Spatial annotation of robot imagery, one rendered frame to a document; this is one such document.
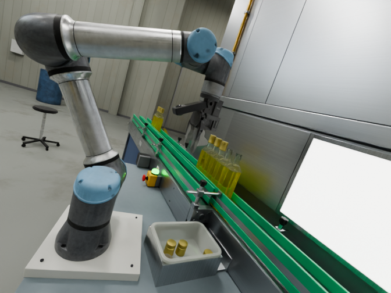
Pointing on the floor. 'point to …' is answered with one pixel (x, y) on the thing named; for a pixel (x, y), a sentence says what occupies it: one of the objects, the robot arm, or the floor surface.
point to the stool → (41, 127)
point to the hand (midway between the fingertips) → (188, 146)
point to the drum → (48, 89)
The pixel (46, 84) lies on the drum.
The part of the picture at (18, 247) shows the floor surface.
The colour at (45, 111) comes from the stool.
